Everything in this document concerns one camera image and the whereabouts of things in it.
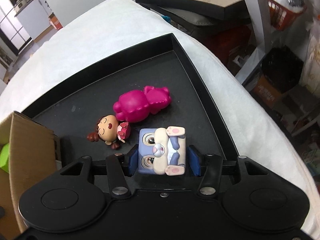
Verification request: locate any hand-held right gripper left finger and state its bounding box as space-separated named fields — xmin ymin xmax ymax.
xmin=54 ymin=150 xmax=138 ymax=198

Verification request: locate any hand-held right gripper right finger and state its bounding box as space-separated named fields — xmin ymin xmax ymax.
xmin=189 ymin=146 xmax=269 ymax=197

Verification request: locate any blue bunny cube toy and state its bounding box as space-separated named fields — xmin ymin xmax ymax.
xmin=137 ymin=126 xmax=187 ymax=176

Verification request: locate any girl doll figurine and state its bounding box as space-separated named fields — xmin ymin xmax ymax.
xmin=87 ymin=114 xmax=131 ymax=151

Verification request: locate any pink bear toy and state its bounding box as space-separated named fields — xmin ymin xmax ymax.
xmin=113 ymin=85 xmax=172 ymax=123

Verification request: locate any black tray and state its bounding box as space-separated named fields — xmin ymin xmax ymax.
xmin=21 ymin=33 xmax=238 ymax=180

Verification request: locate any green hexagonal box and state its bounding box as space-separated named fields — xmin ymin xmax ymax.
xmin=0 ymin=144 xmax=10 ymax=173

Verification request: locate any brown printed cardboard box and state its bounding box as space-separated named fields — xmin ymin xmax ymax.
xmin=250 ymin=75 xmax=283 ymax=108

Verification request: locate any black bag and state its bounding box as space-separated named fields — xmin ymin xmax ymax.
xmin=261 ymin=46 xmax=304 ymax=93

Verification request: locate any orange cardboard box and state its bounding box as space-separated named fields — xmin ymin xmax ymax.
xmin=49 ymin=14 xmax=64 ymax=30

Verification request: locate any white desk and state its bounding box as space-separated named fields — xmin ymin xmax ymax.
xmin=237 ymin=0 xmax=273 ymax=53

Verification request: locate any orange storage basket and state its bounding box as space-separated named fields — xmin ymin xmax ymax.
xmin=269 ymin=0 xmax=307 ymax=30

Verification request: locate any black framed glass door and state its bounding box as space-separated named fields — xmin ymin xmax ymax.
xmin=0 ymin=0 xmax=33 ymax=55

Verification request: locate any white kitchen cabinet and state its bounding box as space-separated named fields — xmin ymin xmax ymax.
xmin=15 ymin=0 xmax=53 ymax=43

